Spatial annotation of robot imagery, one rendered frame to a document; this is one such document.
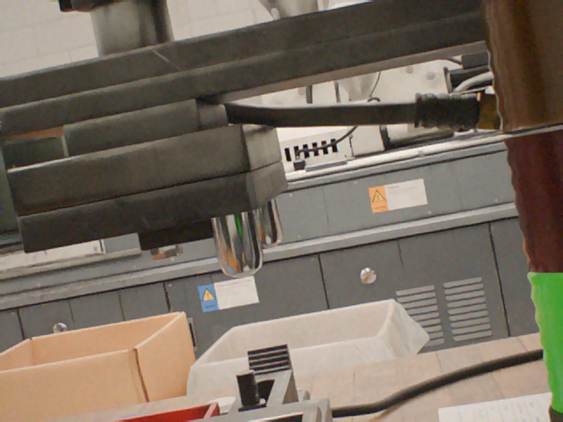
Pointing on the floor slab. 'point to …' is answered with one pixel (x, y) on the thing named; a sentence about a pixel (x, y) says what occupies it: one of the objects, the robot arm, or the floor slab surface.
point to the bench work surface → (372, 377)
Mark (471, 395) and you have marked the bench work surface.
